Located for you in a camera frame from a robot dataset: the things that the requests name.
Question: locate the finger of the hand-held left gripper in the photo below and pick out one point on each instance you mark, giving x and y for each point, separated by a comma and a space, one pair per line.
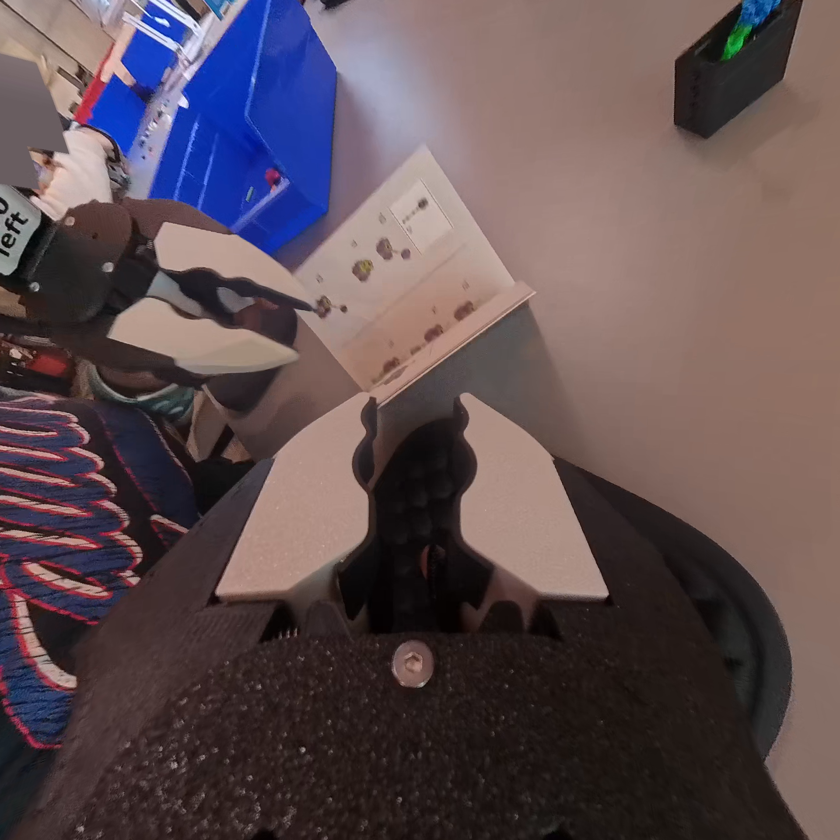
217, 250
197, 341

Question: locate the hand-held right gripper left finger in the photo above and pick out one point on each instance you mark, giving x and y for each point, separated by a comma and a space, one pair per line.
295, 525

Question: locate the black square frame brick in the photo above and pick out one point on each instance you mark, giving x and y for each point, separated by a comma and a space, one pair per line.
735, 79

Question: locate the black mesh cushion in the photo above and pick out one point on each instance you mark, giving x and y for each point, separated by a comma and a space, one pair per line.
420, 499

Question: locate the green toy rod brick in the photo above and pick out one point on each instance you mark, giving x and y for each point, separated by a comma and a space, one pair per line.
733, 40

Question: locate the white instruction booklet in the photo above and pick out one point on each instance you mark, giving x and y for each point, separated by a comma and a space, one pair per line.
420, 263

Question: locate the small blue plastic bin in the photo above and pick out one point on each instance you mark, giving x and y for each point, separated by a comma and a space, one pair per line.
131, 66

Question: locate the small blue flower brick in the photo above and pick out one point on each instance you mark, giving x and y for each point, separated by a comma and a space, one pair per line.
759, 11

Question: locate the person's left forearm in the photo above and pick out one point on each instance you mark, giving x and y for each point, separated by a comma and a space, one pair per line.
138, 394

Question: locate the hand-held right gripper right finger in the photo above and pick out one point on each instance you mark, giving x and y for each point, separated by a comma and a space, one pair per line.
538, 525

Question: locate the person's dark clothing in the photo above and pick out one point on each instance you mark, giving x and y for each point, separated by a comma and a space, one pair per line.
66, 551

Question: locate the grey desk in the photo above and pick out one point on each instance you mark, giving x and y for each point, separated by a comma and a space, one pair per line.
656, 328

